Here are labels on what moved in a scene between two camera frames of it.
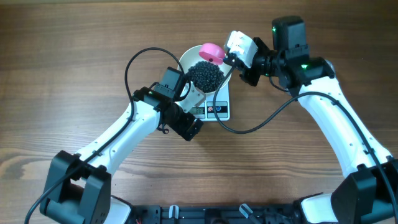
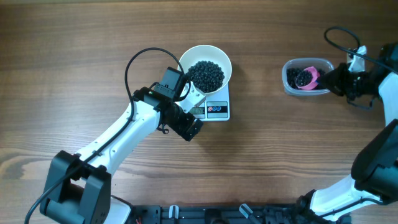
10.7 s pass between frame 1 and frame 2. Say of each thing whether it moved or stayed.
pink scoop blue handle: moved
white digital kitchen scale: stayed
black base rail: stayed
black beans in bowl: stayed
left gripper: stayed
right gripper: moved
